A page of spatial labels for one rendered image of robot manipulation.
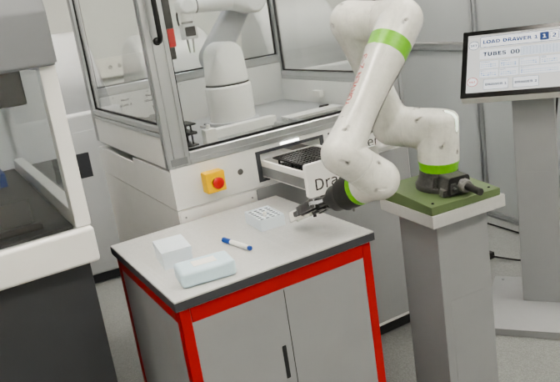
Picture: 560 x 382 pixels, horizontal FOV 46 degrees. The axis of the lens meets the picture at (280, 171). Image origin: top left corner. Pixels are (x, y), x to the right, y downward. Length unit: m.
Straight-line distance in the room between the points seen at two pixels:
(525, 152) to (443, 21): 1.55
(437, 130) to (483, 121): 2.02
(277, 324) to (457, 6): 2.67
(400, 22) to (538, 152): 1.21
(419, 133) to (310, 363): 0.76
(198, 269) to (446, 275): 0.81
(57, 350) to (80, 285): 0.20
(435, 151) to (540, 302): 1.20
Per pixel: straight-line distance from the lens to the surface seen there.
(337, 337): 1.99
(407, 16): 1.83
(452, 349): 2.27
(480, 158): 4.14
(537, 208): 2.93
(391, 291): 2.87
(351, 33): 1.92
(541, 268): 3.03
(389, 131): 2.13
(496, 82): 2.74
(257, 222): 2.06
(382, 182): 1.70
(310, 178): 2.10
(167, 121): 2.22
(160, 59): 2.21
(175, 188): 2.26
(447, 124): 2.06
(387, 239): 2.78
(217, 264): 1.75
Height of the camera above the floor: 1.44
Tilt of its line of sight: 14 degrees down
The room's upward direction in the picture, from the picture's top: 9 degrees counter-clockwise
